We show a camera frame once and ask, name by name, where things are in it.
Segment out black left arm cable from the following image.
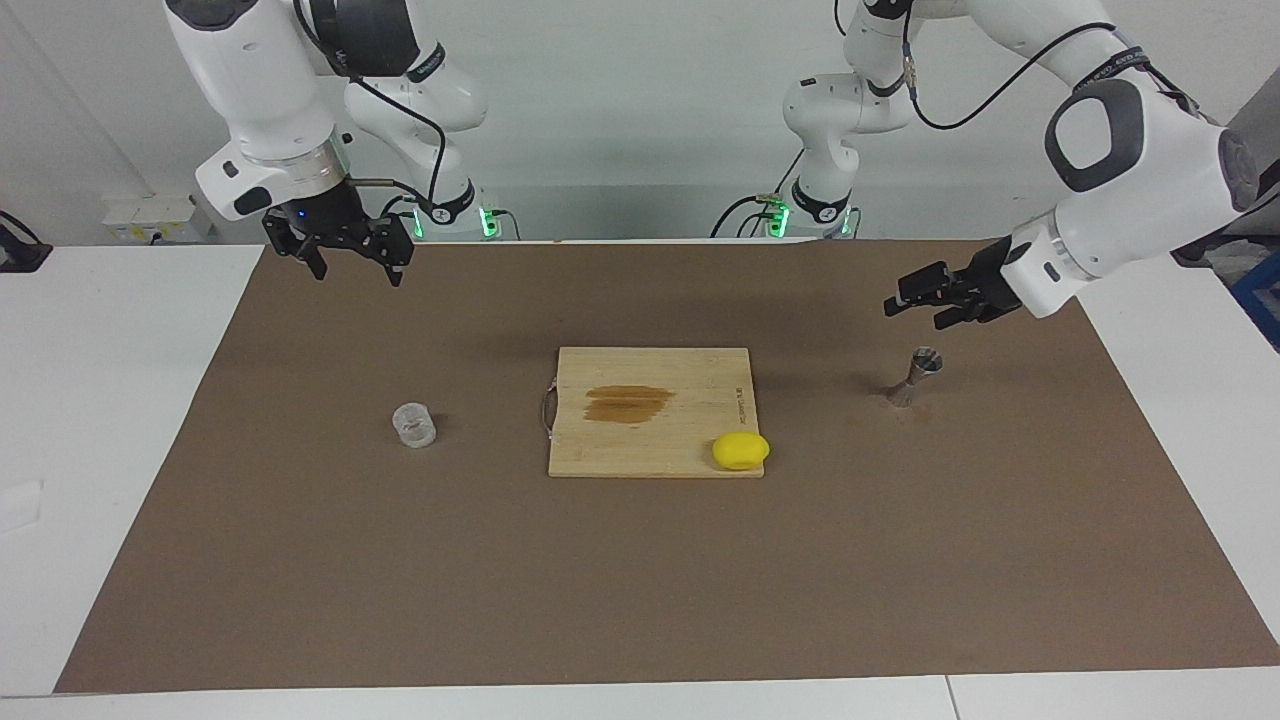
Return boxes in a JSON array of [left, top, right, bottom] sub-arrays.
[[900, 0, 1227, 132]]

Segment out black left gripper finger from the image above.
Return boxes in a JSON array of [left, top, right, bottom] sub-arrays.
[[933, 299, 1002, 332], [884, 261, 967, 317]]

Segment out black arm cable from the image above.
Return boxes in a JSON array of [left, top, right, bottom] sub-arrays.
[[290, 0, 449, 217], [900, 0, 1227, 132]]

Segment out metal jigger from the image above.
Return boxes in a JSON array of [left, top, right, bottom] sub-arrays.
[[885, 346, 947, 409]]

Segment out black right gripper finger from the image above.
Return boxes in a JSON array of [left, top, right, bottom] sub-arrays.
[[262, 215, 330, 282], [365, 215, 415, 288]]

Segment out black clamp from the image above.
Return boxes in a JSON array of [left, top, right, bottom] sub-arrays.
[[0, 210, 54, 274]]

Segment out brown table mat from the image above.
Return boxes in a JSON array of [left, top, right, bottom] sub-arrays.
[[55, 238, 1280, 694]]

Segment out black base cable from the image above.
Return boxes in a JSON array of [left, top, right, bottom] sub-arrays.
[[377, 192, 522, 242], [710, 150, 807, 240]]

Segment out white tape patch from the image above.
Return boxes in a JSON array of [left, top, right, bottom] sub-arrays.
[[0, 480, 46, 534]]

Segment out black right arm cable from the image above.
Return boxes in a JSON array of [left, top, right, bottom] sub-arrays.
[[290, 0, 449, 217]]

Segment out black right base cable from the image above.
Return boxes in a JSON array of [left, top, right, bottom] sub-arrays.
[[377, 192, 522, 242]]

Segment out wooden cutting board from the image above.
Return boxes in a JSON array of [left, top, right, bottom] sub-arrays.
[[540, 347, 766, 479]]

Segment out yellow lemon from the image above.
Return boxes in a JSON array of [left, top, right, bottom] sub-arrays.
[[712, 431, 772, 472]]

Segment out black left base cable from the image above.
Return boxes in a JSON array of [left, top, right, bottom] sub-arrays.
[[710, 150, 807, 240]]

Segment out white wall socket strip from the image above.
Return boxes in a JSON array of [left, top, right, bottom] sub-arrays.
[[100, 195, 214, 245]]

